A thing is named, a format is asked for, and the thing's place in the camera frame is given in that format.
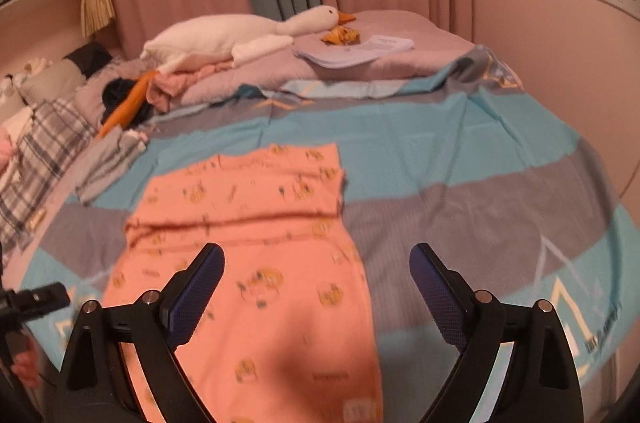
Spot blue patterned bedsheet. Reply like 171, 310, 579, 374
15, 45, 636, 423

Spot white goose plush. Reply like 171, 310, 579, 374
140, 5, 358, 74

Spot small white plush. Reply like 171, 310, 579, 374
0, 60, 53, 98

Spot lilac quilt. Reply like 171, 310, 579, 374
75, 10, 478, 124

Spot white clothes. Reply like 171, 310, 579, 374
0, 105, 36, 138

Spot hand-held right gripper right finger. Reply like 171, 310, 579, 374
409, 243, 585, 423

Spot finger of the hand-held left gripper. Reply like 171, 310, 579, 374
0, 283, 71, 321

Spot beige pillow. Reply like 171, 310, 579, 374
20, 58, 91, 104

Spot small gold packet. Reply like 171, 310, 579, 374
25, 210, 49, 234

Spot small yellow plush toy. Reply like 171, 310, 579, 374
320, 27, 361, 46

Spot pink printed baby shirt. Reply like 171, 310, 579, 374
102, 143, 383, 423

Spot plaid pillow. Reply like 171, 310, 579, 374
0, 98, 98, 249

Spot dark cloth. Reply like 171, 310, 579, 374
65, 42, 113, 78

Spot beige fringed tassel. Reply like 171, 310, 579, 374
80, 0, 116, 38

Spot navy cloth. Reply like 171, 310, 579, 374
100, 78, 151, 124

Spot crumpled pink clothes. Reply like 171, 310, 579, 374
147, 63, 236, 111

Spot folded grey clothes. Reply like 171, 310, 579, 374
75, 125, 148, 204

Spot person's left hand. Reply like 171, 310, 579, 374
10, 345, 43, 386

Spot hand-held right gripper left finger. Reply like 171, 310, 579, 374
52, 243, 226, 423

